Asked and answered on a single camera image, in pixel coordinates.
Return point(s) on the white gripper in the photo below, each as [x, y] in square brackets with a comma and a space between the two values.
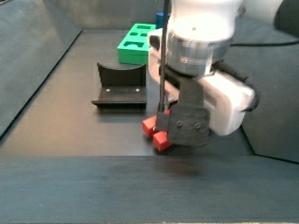
[227, 97]

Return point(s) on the red double-square block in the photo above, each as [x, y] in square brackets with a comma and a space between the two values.
[158, 135]

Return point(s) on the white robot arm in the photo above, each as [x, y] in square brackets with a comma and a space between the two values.
[198, 30]

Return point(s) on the green foam shape board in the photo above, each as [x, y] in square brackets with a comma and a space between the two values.
[133, 48]

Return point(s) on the black curved holder stand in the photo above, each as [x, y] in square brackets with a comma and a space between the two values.
[122, 87]

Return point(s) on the blue cylinder block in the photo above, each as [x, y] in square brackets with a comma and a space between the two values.
[159, 20]

